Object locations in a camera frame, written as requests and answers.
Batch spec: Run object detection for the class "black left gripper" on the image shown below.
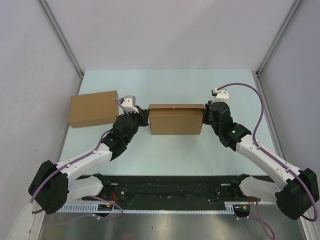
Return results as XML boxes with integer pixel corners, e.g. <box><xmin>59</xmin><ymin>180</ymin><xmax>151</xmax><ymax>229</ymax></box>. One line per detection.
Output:
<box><xmin>123</xmin><ymin>105</ymin><xmax>149</xmax><ymax>144</ymax></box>

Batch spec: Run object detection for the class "brown cardboard box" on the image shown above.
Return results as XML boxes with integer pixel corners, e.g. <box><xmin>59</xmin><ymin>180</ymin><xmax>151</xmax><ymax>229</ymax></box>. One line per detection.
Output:
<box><xmin>148</xmin><ymin>104</ymin><xmax>205</xmax><ymax>136</ymax></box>
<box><xmin>68</xmin><ymin>90</ymin><xmax>119</xmax><ymax>128</ymax></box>

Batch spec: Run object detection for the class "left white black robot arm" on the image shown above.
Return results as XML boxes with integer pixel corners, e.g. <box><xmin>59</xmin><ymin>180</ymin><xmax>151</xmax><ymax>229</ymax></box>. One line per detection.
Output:
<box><xmin>28</xmin><ymin>106</ymin><xmax>150</xmax><ymax>215</ymax></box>

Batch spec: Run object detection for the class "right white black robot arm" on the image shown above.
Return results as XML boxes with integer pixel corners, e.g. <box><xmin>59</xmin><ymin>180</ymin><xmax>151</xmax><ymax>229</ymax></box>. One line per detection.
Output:
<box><xmin>202</xmin><ymin>101</ymin><xmax>320</xmax><ymax>220</ymax></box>

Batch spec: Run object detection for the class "folded brown cardboard box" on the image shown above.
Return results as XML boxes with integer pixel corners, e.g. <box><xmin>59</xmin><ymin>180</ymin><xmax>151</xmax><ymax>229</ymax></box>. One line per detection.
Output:
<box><xmin>68</xmin><ymin>90</ymin><xmax>119</xmax><ymax>128</ymax></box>

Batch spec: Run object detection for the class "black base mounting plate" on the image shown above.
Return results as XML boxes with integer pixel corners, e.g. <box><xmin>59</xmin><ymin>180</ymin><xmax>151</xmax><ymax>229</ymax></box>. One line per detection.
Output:
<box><xmin>79</xmin><ymin>174</ymin><xmax>276</xmax><ymax>204</ymax></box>

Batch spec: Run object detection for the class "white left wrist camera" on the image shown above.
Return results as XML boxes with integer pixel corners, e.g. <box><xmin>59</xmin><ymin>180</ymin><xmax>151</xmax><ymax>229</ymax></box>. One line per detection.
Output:
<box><xmin>115</xmin><ymin>95</ymin><xmax>139</xmax><ymax>115</ymax></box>

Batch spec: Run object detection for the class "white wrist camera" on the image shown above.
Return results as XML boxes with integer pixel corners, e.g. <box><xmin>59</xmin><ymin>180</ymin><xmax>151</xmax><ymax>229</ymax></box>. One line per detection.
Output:
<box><xmin>115</xmin><ymin>95</ymin><xmax>139</xmax><ymax>115</ymax></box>
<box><xmin>211</xmin><ymin>88</ymin><xmax>230</xmax><ymax>103</ymax></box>

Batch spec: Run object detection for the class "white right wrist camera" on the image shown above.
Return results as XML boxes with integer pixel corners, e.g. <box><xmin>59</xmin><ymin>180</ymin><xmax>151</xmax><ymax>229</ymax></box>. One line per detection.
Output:
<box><xmin>211</xmin><ymin>88</ymin><xmax>230</xmax><ymax>103</ymax></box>

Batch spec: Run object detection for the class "right aluminium corner post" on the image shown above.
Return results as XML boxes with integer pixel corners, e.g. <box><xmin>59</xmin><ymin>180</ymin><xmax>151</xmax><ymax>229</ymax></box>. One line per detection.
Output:
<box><xmin>256</xmin><ymin>0</ymin><xmax>303</xmax><ymax>76</ymax></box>

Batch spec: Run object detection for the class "aluminium corner post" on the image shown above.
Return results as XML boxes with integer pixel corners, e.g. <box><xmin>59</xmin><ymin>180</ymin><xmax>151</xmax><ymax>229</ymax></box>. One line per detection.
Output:
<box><xmin>256</xmin><ymin>0</ymin><xmax>303</xmax><ymax>76</ymax></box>
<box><xmin>37</xmin><ymin>0</ymin><xmax>84</xmax><ymax>80</ymax></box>

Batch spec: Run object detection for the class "grey slotted cable duct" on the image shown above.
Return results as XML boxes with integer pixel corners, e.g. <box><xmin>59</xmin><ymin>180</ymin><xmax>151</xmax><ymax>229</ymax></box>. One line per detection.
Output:
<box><xmin>58</xmin><ymin>198</ymin><xmax>250</xmax><ymax>214</ymax></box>

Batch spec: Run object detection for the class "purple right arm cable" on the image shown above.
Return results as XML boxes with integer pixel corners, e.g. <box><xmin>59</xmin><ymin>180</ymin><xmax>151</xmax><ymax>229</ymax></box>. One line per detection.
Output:
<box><xmin>216</xmin><ymin>83</ymin><xmax>317</xmax><ymax>238</ymax></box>

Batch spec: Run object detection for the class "left aluminium corner post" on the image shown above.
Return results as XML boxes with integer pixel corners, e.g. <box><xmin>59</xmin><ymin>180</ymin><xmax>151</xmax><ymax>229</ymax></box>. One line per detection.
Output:
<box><xmin>37</xmin><ymin>0</ymin><xmax>84</xmax><ymax>80</ymax></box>

